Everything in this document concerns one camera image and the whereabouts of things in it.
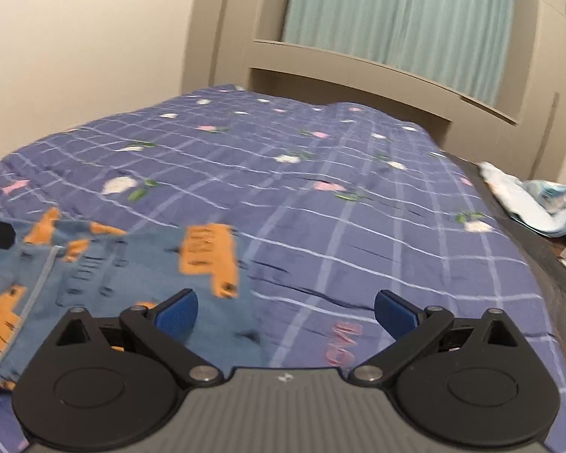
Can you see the light blue crumpled blanket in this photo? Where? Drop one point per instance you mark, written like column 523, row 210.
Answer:
column 537, row 204

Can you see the blue plaid floral quilt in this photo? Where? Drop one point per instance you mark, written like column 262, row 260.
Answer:
column 331, row 203

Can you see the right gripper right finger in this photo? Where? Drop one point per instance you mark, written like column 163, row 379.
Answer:
column 434, row 347

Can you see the dark grey mattress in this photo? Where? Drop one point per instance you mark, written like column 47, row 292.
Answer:
column 539, row 252

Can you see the beige built-in wardrobe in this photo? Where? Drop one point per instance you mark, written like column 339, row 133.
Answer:
column 523, row 132

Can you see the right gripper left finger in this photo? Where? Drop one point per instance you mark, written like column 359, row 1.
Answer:
column 142, row 346

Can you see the blue orange patterned pants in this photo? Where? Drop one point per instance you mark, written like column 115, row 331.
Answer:
column 56, row 265

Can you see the teal curtain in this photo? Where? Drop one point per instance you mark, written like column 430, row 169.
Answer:
column 461, row 44

